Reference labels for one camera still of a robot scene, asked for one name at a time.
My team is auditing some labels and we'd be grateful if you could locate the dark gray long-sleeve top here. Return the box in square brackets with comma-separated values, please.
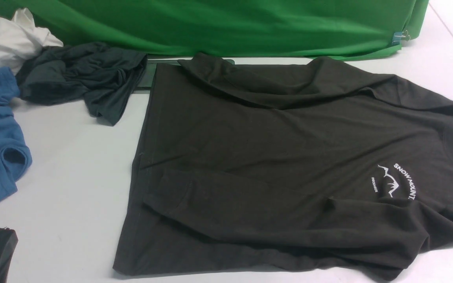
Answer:
[113, 53, 453, 281]

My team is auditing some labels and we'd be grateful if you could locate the dark teal crumpled garment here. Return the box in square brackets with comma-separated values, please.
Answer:
[16, 42, 147, 126]

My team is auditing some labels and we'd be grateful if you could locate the white crumpled garment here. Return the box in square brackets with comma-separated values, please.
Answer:
[0, 8, 64, 75]

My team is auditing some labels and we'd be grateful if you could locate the green backdrop cloth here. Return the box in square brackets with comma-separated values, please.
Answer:
[0, 0, 429, 61]

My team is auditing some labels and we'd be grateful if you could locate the blue binder clip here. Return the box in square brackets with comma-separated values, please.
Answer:
[391, 30, 411, 46]

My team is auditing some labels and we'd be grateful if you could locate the metal table cable hatch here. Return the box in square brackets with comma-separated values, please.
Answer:
[134, 59, 236, 92]

